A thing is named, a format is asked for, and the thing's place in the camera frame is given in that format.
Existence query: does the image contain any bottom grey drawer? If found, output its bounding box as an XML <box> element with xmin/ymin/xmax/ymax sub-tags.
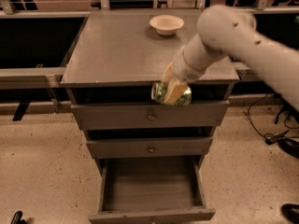
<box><xmin>89</xmin><ymin>156</ymin><xmax>215</xmax><ymax>224</ymax></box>

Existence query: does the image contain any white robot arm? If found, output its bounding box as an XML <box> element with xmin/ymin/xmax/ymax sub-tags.
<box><xmin>162</xmin><ymin>6</ymin><xmax>299</xmax><ymax>110</ymax></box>

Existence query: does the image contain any black shoe upper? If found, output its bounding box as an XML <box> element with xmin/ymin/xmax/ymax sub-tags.
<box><xmin>278</xmin><ymin>138</ymin><xmax>299</xmax><ymax>159</ymax></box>

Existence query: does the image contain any black shoe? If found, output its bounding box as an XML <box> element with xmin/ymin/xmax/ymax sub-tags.
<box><xmin>278</xmin><ymin>138</ymin><xmax>299</xmax><ymax>159</ymax></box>
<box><xmin>281</xmin><ymin>203</ymin><xmax>299</xmax><ymax>224</ymax></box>

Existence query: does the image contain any black shoe lower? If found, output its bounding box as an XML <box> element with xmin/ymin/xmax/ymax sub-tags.
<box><xmin>281</xmin><ymin>203</ymin><xmax>299</xmax><ymax>224</ymax></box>

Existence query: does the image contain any grey railing left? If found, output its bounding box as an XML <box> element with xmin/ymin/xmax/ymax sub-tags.
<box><xmin>0</xmin><ymin>67</ymin><xmax>65</xmax><ymax>90</ymax></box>

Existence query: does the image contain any top grey drawer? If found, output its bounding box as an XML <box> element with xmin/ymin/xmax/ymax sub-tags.
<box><xmin>71</xmin><ymin>101</ymin><xmax>229</xmax><ymax>130</ymax></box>

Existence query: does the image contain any black object bottom left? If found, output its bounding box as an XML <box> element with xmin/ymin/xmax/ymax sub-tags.
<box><xmin>10</xmin><ymin>211</ymin><xmax>27</xmax><ymax>224</ymax></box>

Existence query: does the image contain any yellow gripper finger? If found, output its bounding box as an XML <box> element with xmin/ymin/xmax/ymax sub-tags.
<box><xmin>161</xmin><ymin>63</ymin><xmax>173</xmax><ymax>83</ymax></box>
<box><xmin>164</xmin><ymin>79</ymin><xmax>188</xmax><ymax>105</ymax></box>

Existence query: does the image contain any middle grey drawer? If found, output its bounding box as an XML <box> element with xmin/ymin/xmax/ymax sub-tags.
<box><xmin>87</xmin><ymin>137</ymin><xmax>212</xmax><ymax>159</ymax></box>

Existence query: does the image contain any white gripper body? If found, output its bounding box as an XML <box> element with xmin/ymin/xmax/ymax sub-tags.
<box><xmin>172</xmin><ymin>47</ymin><xmax>206</xmax><ymax>83</ymax></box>

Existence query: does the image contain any black tripod stand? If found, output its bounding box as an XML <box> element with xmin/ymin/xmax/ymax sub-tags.
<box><xmin>275</xmin><ymin>104</ymin><xmax>299</xmax><ymax>124</ymax></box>

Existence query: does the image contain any grey drawer cabinet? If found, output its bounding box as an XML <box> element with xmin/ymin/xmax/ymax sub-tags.
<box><xmin>60</xmin><ymin>8</ymin><xmax>240</xmax><ymax>224</ymax></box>

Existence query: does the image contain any black power cable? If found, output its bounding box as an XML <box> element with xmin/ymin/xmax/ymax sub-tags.
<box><xmin>246</xmin><ymin>93</ymin><xmax>299</xmax><ymax>139</ymax></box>

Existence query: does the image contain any white bowl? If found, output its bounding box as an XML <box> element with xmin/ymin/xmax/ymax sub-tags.
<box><xmin>149</xmin><ymin>15</ymin><xmax>184</xmax><ymax>36</ymax></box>

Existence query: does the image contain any grey drawer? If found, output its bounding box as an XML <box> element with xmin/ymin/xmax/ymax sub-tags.
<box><xmin>87</xmin><ymin>137</ymin><xmax>212</xmax><ymax>159</ymax></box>
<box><xmin>89</xmin><ymin>156</ymin><xmax>215</xmax><ymax>224</ymax></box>
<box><xmin>71</xmin><ymin>101</ymin><xmax>229</xmax><ymax>130</ymax></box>

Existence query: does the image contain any black power adapter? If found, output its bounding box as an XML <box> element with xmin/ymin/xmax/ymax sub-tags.
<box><xmin>264</xmin><ymin>131</ymin><xmax>288</xmax><ymax>145</ymax></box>

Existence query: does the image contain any green soda can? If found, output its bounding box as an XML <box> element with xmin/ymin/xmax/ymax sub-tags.
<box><xmin>151</xmin><ymin>82</ymin><xmax>192</xmax><ymax>106</ymax></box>

